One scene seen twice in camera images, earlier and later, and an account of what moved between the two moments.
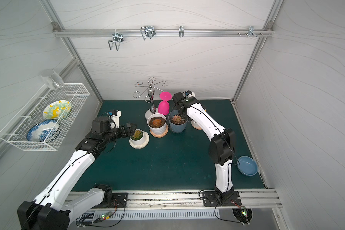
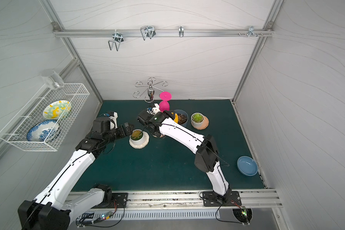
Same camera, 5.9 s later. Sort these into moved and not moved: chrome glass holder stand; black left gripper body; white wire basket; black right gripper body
Moved: black right gripper body
Not moved: chrome glass holder stand; white wire basket; black left gripper body
